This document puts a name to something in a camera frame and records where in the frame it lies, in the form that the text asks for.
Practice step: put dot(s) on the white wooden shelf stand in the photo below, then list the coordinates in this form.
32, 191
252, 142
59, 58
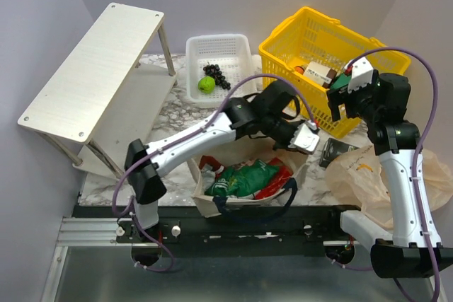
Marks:
107, 92

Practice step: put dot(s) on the white brown bottle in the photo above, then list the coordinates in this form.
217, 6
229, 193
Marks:
320, 74

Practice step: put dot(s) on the green toy apple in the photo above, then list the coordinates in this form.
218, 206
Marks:
206, 84

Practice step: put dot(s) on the red orange snack packet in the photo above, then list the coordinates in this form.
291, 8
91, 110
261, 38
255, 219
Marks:
278, 180

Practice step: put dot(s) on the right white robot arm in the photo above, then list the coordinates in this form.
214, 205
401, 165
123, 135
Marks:
414, 249

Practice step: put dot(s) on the dark toy grape bunch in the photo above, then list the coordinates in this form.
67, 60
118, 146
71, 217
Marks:
213, 71

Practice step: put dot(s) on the aluminium rail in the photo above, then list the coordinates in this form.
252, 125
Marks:
84, 232

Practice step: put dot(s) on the black green razor box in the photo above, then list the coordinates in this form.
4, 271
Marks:
333, 149

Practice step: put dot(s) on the yellow shopping basket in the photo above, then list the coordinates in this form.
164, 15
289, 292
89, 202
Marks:
310, 36

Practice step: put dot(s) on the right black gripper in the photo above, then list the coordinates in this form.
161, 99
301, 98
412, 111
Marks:
337, 97

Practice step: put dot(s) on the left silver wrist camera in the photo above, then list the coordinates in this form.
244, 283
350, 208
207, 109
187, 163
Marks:
306, 138

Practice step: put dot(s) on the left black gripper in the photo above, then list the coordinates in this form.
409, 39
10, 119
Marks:
281, 145

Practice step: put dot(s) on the beige canvas tote bag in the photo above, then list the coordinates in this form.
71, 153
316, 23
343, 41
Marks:
243, 151

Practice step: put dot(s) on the green brown box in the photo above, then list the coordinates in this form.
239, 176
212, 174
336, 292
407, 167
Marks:
340, 81

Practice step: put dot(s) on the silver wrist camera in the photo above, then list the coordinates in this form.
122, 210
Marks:
306, 138
360, 73

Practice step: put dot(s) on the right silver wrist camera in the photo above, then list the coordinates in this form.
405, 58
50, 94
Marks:
360, 73

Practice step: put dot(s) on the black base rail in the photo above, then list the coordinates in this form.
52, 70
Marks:
312, 231

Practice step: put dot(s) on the peach plastic grocery bag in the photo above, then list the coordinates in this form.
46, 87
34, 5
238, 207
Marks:
357, 178

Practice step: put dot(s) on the white perforated plastic basket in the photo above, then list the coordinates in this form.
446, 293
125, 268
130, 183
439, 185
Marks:
230, 53

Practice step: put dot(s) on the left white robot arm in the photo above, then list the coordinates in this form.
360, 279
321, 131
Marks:
236, 117

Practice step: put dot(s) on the green snack packet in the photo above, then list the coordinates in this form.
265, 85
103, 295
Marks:
242, 181

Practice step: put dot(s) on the small orange capped item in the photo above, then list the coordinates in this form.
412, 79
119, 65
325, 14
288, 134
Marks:
299, 69

